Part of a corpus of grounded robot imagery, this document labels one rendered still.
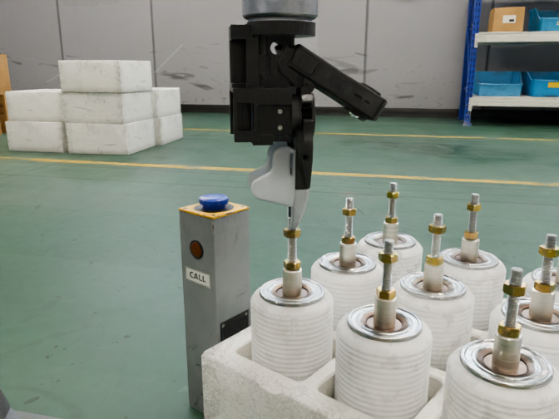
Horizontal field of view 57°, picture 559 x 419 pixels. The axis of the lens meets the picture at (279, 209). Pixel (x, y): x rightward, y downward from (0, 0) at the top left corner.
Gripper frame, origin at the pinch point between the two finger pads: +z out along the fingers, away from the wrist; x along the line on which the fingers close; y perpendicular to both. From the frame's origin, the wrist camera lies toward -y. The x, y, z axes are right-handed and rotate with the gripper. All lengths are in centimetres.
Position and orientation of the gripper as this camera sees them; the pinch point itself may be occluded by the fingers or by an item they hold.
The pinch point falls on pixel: (299, 214)
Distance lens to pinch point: 57.5
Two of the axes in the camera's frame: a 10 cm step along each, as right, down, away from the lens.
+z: 0.0, 9.6, 2.6
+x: 1.4, 2.6, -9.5
